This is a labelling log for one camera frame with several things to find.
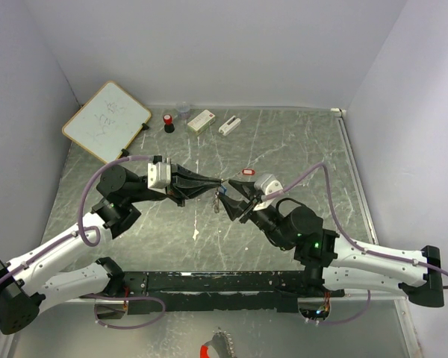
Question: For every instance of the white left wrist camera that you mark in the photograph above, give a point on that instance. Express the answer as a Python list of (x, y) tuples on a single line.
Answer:
[(158, 176)]

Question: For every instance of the yellow framed whiteboard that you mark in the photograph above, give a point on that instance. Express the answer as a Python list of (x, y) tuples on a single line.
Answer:
[(107, 123)]

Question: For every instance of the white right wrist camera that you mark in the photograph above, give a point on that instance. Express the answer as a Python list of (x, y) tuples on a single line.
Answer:
[(267, 184)]

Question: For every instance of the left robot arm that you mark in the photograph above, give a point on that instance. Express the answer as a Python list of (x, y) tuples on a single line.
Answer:
[(34, 282)]

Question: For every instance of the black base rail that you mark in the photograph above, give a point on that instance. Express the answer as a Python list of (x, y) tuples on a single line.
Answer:
[(177, 291)]

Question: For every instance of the red white tool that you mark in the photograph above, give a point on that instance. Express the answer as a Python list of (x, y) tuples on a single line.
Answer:
[(221, 342)]

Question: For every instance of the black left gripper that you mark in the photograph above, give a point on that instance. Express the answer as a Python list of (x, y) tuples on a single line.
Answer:
[(182, 174)]

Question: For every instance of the silver keyring with clips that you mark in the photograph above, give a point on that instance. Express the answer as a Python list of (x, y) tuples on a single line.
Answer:
[(216, 200)]

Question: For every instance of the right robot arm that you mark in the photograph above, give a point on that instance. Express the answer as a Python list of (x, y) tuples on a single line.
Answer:
[(331, 261)]

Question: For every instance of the paper clip jar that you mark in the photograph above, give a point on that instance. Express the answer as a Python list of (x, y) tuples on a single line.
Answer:
[(183, 109)]

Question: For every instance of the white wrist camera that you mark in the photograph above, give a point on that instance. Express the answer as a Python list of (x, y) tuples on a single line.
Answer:
[(158, 176), (267, 184)]

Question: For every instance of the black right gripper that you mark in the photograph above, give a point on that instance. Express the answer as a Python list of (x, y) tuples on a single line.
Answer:
[(234, 207)]

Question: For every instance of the white stapler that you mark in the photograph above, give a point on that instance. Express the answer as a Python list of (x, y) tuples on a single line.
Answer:
[(227, 127)]

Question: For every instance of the green white staple box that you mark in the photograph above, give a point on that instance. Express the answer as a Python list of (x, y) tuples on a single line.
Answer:
[(201, 122)]

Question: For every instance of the red black stamp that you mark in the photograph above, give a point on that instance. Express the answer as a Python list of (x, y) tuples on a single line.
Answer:
[(168, 123)]

